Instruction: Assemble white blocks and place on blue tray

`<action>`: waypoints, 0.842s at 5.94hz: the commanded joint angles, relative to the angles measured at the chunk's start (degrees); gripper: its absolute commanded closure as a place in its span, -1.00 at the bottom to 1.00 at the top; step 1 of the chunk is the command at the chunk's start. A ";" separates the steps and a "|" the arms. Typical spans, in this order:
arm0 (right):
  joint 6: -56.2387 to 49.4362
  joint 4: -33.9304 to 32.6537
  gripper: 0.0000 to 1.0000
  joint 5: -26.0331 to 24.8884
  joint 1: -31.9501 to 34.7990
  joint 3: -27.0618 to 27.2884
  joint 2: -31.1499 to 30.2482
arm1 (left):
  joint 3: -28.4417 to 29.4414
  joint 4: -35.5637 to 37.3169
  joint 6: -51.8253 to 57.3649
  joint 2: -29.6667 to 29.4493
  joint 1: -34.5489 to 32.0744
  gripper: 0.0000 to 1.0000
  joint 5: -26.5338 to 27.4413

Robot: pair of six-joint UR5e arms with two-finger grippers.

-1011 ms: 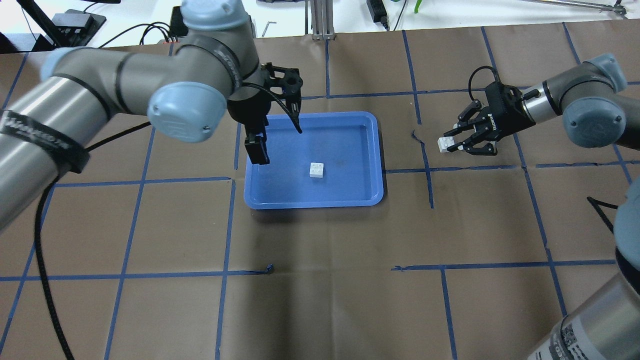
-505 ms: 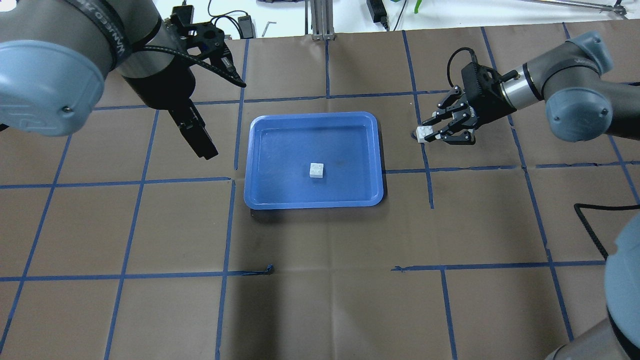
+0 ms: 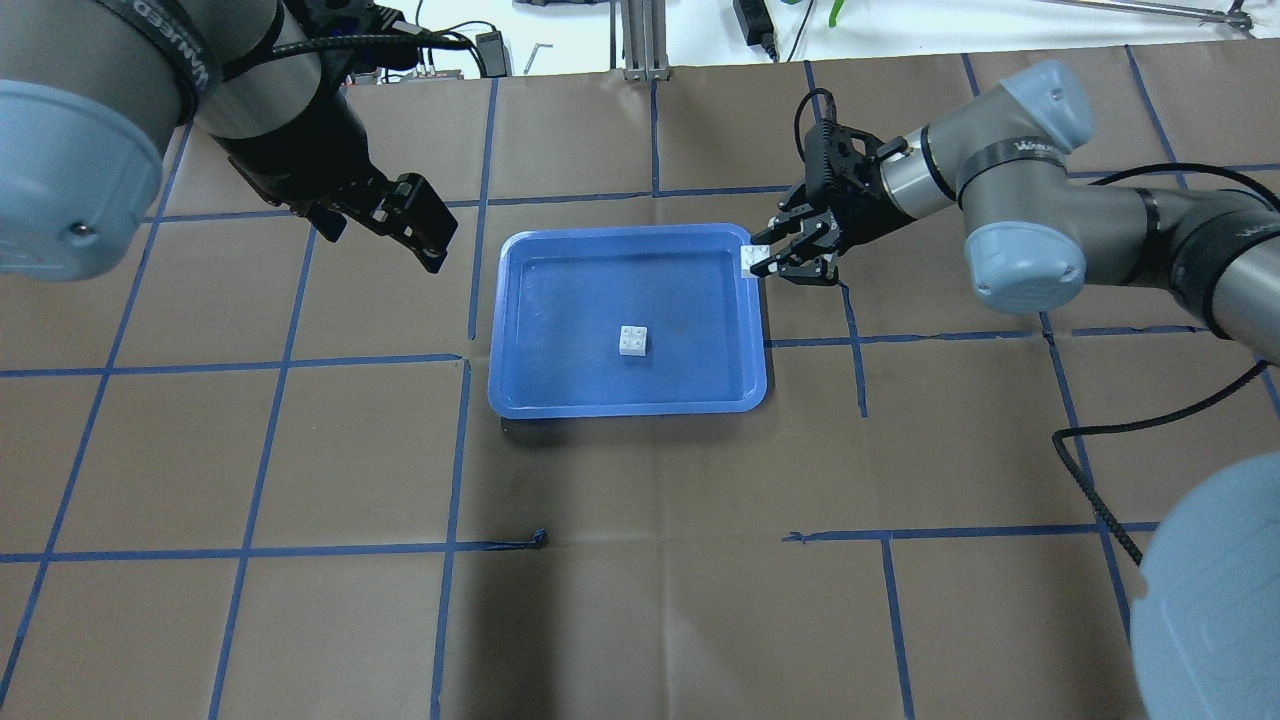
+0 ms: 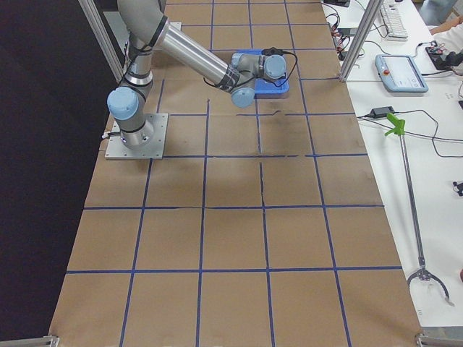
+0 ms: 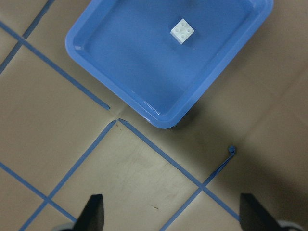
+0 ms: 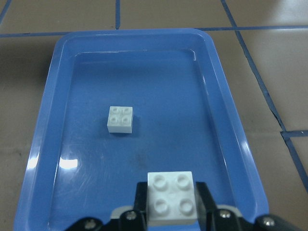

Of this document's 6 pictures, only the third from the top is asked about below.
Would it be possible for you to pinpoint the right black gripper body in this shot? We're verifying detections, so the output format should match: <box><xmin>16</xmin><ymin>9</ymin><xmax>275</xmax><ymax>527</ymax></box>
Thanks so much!
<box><xmin>795</xmin><ymin>120</ymin><xmax>911</xmax><ymax>261</ymax></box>

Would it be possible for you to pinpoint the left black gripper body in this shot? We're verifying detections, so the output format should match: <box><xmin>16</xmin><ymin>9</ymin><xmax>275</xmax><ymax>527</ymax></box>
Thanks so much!
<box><xmin>230</xmin><ymin>90</ymin><xmax>392</xmax><ymax>233</ymax></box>

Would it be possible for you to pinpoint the white block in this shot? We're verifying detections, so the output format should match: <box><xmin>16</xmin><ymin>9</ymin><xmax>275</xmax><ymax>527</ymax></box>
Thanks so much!
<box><xmin>617</xmin><ymin>325</ymin><xmax>649</xmax><ymax>357</ymax></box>
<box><xmin>739</xmin><ymin>243</ymin><xmax>772</xmax><ymax>279</ymax></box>

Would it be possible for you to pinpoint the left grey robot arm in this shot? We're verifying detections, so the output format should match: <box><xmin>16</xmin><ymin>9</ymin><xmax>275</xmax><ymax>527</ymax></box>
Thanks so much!
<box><xmin>1</xmin><ymin>1</ymin><xmax>466</xmax><ymax>282</ymax></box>

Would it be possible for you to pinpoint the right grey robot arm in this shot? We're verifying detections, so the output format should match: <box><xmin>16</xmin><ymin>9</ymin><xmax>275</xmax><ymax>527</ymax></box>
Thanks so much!
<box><xmin>741</xmin><ymin>60</ymin><xmax>1279</xmax><ymax>719</ymax></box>

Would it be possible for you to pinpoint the blue plastic tray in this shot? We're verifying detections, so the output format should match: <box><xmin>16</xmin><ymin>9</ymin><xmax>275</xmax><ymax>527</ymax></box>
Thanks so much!
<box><xmin>486</xmin><ymin>223</ymin><xmax>768</xmax><ymax>420</ymax></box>

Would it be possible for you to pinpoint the black power brick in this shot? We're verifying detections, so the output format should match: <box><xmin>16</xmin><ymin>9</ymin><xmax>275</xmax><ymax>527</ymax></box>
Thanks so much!
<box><xmin>731</xmin><ymin>0</ymin><xmax>780</xmax><ymax>63</ymax></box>

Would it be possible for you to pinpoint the black power adapter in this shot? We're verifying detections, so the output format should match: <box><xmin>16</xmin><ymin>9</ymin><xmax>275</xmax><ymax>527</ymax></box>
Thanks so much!
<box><xmin>474</xmin><ymin>29</ymin><xmax>511</xmax><ymax>78</ymax></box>

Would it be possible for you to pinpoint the aluminium frame post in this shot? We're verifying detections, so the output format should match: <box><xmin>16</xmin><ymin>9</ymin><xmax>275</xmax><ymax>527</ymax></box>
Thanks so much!
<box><xmin>618</xmin><ymin>0</ymin><xmax>671</xmax><ymax>82</ymax></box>

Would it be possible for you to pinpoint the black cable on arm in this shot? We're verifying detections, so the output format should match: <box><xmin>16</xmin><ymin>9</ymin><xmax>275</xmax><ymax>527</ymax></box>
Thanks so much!
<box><xmin>1052</xmin><ymin>365</ymin><xmax>1271</xmax><ymax>566</ymax></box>

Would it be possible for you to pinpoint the green handled reacher grabber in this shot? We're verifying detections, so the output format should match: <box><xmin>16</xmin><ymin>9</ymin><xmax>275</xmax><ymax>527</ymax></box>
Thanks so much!
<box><xmin>1038</xmin><ymin>1</ymin><xmax>1261</xmax><ymax>45</ymax></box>

